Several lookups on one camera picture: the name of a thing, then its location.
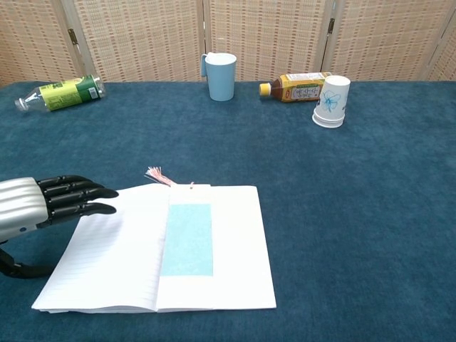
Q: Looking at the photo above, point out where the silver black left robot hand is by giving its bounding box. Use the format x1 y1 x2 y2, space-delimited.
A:
0 175 120 279

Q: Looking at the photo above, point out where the light blue tasselled bookmark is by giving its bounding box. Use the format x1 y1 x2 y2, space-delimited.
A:
145 166 215 310

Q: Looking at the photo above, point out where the open white lined notebook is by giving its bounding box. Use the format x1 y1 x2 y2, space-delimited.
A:
31 183 277 314

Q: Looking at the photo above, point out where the clear green-label plastic bottle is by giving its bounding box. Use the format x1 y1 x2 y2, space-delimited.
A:
14 73 107 113

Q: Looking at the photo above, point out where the woven bamboo folding screen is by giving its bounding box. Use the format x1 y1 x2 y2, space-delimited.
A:
0 0 456 88

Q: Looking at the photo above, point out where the yellow-cap tea bottle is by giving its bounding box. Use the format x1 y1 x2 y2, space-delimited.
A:
259 72 333 104

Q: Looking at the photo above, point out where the white blue-flower paper cup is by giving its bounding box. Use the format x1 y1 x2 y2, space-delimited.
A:
311 75 351 128

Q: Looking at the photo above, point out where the teal blue table cloth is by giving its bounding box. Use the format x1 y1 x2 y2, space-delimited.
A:
0 81 456 342

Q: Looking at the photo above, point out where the light blue handled cup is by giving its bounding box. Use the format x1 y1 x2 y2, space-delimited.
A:
199 52 237 102

